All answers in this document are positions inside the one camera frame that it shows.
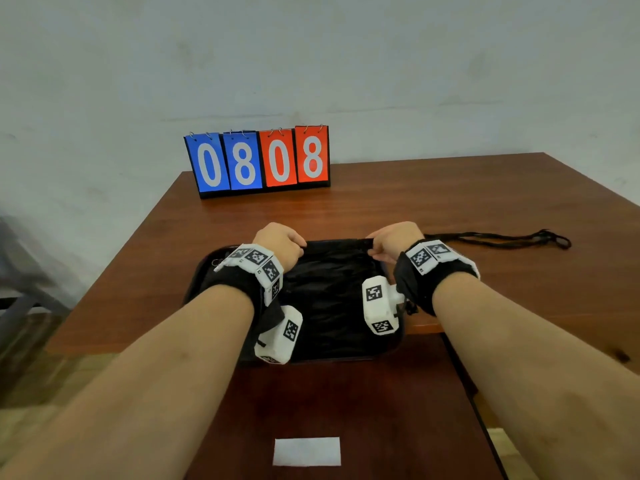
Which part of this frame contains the person's right forearm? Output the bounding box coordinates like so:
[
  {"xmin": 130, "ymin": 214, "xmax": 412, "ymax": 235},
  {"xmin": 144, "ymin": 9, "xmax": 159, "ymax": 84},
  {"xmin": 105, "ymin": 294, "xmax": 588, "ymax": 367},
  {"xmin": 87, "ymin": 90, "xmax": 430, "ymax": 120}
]
[{"xmin": 431, "ymin": 272, "xmax": 640, "ymax": 480}]

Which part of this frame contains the person's left hand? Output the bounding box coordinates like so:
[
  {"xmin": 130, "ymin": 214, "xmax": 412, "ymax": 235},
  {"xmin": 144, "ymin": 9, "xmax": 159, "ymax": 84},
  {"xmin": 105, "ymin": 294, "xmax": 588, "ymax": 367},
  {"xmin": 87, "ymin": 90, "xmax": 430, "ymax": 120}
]
[{"xmin": 252, "ymin": 222, "xmax": 308, "ymax": 273}]

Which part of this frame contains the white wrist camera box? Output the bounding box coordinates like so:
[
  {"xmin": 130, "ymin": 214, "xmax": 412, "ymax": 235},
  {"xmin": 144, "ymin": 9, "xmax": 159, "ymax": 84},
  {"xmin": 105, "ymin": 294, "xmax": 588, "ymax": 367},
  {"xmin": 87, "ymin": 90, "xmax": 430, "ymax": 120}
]
[
  {"xmin": 361, "ymin": 275, "xmax": 405, "ymax": 337},
  {"xmin": 253, "ymin": 305, "xmax": 305, "ymax": 365}
]

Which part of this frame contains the black plastic tray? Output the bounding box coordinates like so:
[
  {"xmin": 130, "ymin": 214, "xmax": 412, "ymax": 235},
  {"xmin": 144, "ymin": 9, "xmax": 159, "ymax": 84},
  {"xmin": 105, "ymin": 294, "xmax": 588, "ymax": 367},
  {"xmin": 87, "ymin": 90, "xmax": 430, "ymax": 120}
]
[{"xmin": 182, "ymin": 238, "xmax": 406, "ymax": 365}]

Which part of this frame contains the bundle of black cords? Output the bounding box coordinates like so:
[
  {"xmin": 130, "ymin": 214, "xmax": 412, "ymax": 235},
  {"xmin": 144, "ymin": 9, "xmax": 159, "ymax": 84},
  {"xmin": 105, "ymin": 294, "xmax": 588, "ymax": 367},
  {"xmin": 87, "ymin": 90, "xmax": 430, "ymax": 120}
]
[{"xmin": 279, "ymin": 238, "xmax": 387, "ymax": 361}]

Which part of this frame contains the person's left forearm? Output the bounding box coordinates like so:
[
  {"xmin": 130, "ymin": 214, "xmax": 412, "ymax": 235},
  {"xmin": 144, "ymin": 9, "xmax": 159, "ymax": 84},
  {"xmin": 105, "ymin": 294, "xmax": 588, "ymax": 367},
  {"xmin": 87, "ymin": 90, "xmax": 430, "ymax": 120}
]
[{"xmin": 0, "ymin": 284, "xmax": 256, "ymax": 480}]

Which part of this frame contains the white paper label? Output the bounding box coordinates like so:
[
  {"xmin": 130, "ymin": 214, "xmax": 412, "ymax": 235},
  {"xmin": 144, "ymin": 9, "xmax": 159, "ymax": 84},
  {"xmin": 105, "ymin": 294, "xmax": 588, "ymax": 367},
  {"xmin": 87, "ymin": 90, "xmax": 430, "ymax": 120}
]
[{"xmin": 272, "ymin": 436, "xmax": 343, "ymax": 467}]

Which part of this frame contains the person's right hand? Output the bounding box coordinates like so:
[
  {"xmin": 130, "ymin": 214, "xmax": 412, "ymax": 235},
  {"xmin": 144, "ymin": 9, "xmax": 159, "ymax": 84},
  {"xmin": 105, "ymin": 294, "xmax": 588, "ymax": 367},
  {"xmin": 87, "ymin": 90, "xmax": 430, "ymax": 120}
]
[{"xmin": 366, "ymin": 221, "xmax": 426, "ymax": 265}]

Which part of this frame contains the blue and red flip scoreboard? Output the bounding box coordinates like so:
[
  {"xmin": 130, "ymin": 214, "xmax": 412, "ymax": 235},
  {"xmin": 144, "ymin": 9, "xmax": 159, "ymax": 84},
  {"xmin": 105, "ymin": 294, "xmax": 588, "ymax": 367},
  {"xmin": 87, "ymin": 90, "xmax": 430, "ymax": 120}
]
[{"xmin": 183, "ymin": 124, "xmax": 332, "ymax": 199}]

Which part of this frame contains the black wristband with marker tags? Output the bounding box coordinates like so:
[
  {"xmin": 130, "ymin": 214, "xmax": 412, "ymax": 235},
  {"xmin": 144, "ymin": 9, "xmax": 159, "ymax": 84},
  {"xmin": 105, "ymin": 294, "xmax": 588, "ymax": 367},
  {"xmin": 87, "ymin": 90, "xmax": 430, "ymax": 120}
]
[
  {"xmin": 393, "ymin": 238, "xmax": 481, "ymax": 317},
  {"xmin": 199, "ymin": 243, "xmax": 286, "ymax": 341}
]

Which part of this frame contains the black chair with grey frame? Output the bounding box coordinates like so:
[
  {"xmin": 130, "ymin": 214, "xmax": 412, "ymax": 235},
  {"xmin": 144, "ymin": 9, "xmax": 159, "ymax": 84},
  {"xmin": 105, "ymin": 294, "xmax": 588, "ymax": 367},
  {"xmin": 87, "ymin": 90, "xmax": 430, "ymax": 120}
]
[{"xmin": 0, "ymin": 214, "xmax": 71, "ymax": 355}]

